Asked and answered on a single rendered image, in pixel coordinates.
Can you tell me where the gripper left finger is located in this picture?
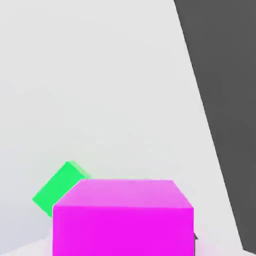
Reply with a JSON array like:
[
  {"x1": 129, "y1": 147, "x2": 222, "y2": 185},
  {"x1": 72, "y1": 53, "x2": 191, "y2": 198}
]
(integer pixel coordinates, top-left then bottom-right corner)
[{"x1": 8, "y1": 226, "x2": 54, "y2": 256}]

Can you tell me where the small magenta cube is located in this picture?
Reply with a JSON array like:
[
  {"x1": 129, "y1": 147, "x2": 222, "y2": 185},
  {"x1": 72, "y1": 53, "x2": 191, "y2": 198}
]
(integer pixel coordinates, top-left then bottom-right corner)
[{"x1": 52, "y1": 178, "x2": 195, "y2": 256}]

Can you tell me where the small green cube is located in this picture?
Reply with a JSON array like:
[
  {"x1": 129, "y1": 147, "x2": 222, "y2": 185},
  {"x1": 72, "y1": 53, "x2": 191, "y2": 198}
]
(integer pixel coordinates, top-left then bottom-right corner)
[{"x1": 31, "y1": 160, "x2": 92, "y2": 219}]

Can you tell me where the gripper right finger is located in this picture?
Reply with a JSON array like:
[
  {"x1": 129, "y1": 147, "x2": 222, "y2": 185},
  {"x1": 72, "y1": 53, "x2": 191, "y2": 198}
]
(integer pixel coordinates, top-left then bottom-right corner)
[{"x1": 193, "y1": 232, "x2": 231, "y2": 256}]

